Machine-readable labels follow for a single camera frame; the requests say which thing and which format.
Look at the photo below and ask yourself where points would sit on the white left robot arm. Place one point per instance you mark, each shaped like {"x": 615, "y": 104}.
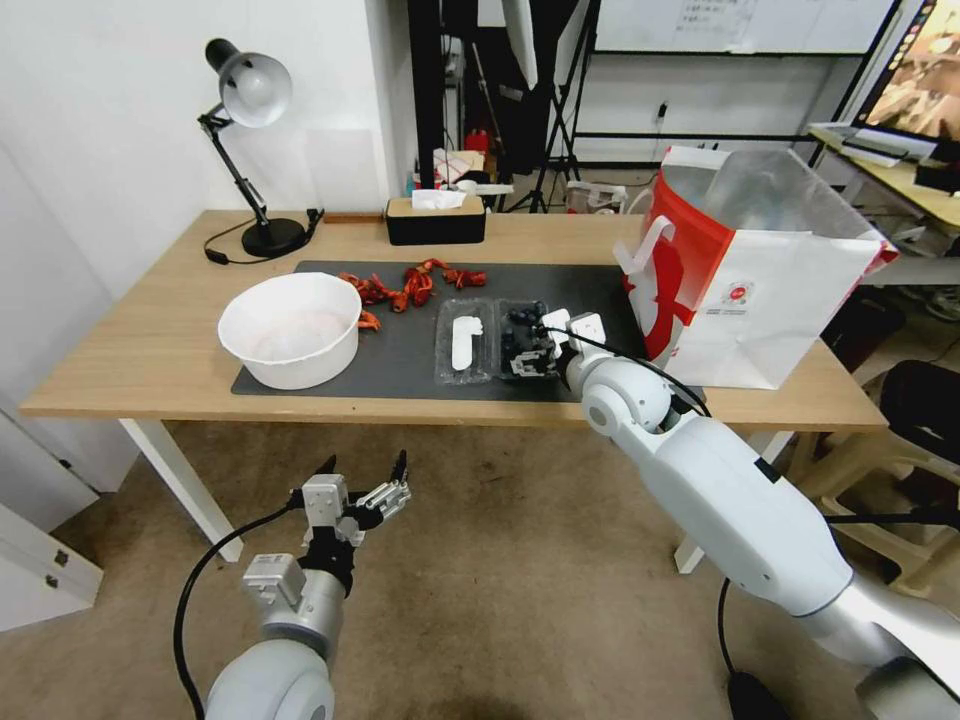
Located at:
{"x": 289, "y": 675}

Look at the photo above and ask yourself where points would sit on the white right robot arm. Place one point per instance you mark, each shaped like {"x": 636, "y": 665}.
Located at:
{"x": 720, "y": 480}

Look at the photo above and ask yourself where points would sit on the white label on lid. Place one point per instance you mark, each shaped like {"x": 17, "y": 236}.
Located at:
{"x": 465, "y": 341}

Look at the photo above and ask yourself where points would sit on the white shoes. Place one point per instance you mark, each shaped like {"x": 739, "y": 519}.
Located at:
{"x": 946, "y": 306}

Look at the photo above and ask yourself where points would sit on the beige plastic stool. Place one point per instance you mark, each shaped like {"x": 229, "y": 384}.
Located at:
{"x": 825, "y": 457}

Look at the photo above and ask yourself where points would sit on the white cabinet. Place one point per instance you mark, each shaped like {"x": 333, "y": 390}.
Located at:
{"x": 30, "y": 570}

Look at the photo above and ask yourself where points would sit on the white and red takeout bag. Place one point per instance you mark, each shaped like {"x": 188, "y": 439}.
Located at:
{"x": 765, "y": 300}

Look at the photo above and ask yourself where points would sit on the clear plastic takeout container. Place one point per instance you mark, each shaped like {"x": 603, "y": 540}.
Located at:
{"x": 469, "y": 379}

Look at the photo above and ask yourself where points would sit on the black tissue box wooden lid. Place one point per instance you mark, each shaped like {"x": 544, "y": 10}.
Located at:
{"x": 435, "y": 225}

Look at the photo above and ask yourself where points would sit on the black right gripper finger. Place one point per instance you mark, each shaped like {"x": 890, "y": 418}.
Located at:
{"x": 538, "y": 325}
{"x": 529, "y": 366}

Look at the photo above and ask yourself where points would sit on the black desk lamp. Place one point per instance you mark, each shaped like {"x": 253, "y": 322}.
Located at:
{"x": 274, "y": 236}

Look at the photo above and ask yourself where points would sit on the whiteboard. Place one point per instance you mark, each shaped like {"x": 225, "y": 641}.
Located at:
{"x": 787, "y": 22}

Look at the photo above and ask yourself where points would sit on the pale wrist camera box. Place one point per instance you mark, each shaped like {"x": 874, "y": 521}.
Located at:
{"x": 556, "y": 321}
{"x": 325, "y": 506}

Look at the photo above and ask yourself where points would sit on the dark grey table mat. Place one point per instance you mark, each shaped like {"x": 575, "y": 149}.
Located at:
{"x": 405, "y": 360}

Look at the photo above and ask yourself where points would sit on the cardboard box with red tape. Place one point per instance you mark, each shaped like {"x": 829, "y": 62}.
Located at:
{"x": 454, "y": 165}

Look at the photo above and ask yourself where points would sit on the black chair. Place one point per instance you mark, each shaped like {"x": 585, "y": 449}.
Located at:
{"x": 926, "y": 405}

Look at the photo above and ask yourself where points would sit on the wooden table with white legs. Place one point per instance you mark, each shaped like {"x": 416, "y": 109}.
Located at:
{"x": 150, "y": 330}

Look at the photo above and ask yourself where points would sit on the computer monitor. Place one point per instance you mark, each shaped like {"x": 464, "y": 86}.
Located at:
{"x": 922, "y": 75}

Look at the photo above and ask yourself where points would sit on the white softbox panel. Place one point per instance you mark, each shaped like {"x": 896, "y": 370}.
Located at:
{"x": 521, "y": 37}

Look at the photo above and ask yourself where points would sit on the white tissue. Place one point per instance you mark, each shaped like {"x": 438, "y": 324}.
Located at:
{"x": 439, "y": 199}

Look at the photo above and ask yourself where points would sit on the pale office desk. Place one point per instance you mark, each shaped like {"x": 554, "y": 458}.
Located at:
{"x": 877, "y": 180}

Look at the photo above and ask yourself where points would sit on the red crayfish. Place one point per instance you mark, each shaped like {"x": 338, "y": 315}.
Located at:
{"x": 367, "y": 289}
{"x": 465, "y": 277}
{"x": 416, "y": 289}
{"x": 369, "y": 321}

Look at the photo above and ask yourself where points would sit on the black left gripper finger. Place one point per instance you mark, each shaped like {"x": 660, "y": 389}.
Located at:
{"x": 391, "y": 499}
{"x": 328, "y": 466}

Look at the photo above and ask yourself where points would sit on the black bag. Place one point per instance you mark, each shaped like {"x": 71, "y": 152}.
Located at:
{"x": 862, "y": 322}

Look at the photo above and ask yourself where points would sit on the black light stand tripod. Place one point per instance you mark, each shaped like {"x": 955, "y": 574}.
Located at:
{"x": 559, "y": 127}

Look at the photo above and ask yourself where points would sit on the keyboard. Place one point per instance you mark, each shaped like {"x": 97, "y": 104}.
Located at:
{"x": 874, "y": 148}

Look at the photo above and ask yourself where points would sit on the red object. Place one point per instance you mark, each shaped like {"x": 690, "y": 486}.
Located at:
{"x": 480, "y": 141}

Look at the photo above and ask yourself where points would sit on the dark blueberries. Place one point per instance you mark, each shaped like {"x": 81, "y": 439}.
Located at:
{"x": 517, "y": 319}

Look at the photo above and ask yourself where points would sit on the white paper bowl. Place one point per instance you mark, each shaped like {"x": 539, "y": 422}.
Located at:
{"x": 285, "y": 360}

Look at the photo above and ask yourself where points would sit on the white shopping bag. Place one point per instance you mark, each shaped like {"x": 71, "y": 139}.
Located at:
{"x": 596, "y": 199}

